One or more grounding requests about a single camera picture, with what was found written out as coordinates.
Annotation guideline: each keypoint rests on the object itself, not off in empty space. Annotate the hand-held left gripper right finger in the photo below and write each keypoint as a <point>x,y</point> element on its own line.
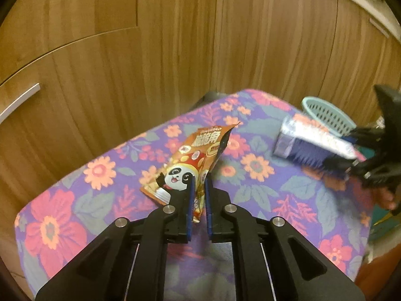
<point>209,210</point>

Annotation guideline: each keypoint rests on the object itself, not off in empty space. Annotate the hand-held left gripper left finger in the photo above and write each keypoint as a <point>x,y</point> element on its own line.
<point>189,208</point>

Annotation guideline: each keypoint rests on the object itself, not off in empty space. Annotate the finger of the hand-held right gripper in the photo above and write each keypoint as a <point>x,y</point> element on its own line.
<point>313,155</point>
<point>366,136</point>

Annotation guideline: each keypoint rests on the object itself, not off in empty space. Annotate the teal plastic basket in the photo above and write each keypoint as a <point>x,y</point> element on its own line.
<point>329,116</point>

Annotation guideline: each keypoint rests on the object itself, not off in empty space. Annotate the orange snack packet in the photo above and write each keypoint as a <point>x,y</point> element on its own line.
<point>188,156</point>

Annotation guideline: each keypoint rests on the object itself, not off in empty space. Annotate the person's right hand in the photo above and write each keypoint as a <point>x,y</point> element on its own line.
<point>389,199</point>

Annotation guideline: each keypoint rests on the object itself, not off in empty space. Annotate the floral tablecloth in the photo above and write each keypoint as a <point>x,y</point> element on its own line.
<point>103,200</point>

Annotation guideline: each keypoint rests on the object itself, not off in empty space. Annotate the white countertop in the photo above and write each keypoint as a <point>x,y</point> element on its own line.
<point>360,3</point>

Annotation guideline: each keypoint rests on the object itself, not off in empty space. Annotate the wooden cabinet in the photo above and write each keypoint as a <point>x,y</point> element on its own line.
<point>188,37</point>

